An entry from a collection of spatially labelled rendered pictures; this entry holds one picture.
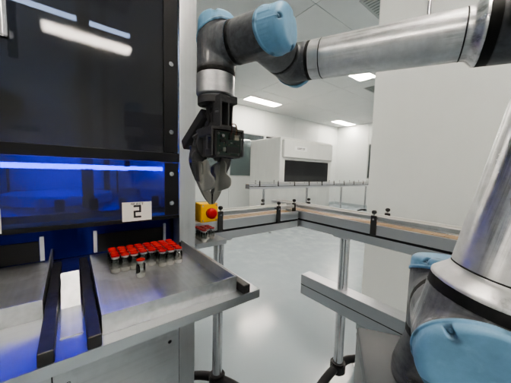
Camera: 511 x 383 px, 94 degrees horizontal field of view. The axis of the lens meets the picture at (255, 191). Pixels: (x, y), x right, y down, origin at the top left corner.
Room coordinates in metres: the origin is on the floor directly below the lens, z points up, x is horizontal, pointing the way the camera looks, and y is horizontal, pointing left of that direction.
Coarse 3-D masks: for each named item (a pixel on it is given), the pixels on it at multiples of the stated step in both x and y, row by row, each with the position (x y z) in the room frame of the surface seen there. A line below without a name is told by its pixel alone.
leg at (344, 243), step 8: (344, 240) 1.19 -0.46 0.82; (344, 248) 1.19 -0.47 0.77; (344, 256) 1.19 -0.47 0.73; (344, 264) 1.19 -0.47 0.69; (344, 272) 1.19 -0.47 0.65; (344, 280) 1.19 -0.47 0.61; (344, 288) 1.19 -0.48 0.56; (336, 312) 1.21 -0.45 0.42; (336, 320) 1.20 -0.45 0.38; (344, 320) 1.19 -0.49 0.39; (336, 328) 1.20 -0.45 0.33; (344, 328) 1.20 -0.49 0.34; (336, 336) 1.20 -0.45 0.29; (336, 344) 1.20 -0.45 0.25; (336, 352) 1.19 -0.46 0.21; (336, 360) 1.19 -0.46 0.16
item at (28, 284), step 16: (0, 272) 0.58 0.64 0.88; (16, 272) 0.59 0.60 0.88; (32, 272) 0.59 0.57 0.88; (48, 272) 0.53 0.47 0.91; (0, 288) 0.50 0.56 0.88; (16, 288) 0.51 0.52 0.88; (32, 288) 0.51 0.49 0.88; (48, 288) 0.51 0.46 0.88; (0, 304) 0.44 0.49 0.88; (16, 304) 0.45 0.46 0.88; (32, 304) 0.40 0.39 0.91; (0, 320) 0.37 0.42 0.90; (16, 320) 0.39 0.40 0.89; (32, 320) 0.40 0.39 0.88
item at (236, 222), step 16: (224, 208) 1.17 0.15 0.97; (240, 208) 1.22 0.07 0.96; (256, 208) 1.21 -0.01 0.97; (272, 208) 1.28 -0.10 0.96; (208, 224) 1.01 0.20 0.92; (224, 224) 1.06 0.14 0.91; (240, 224) 1.12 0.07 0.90; (256, 224) 1.18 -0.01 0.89; (272, 224) 1.24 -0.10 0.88; (288, 224) 1.32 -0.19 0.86
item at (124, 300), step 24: (192, 264) 0.66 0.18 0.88; (216, 264) 0.59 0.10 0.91; (96, 288) 0.46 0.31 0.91; (120, 288) 0.52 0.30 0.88; (144, 288) 0.52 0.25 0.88; (168, 288) 0.52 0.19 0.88; (192, 288) 0.46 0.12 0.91; (216, 288) 0.49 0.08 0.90; (120, 312) 0.38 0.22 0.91; (144, 312) 0.41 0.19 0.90; (168, 312) 0.43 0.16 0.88
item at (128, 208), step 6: (126, 204) 0.72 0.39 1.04; (132, 204) 0.73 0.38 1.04; (138, 204) 0.74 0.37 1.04; (144, 204) 0.75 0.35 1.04; (150, 204) 0.76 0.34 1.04; (126, 210) 0.72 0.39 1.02; (132, 210) 0.73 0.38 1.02; (144, 210) 0.75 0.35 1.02; (150, 210) 0.76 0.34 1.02; (126, 216) 0.72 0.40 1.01; (132, 216) 0.73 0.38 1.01; (144, 216) 0.75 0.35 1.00; (150, 216) 0.76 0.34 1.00
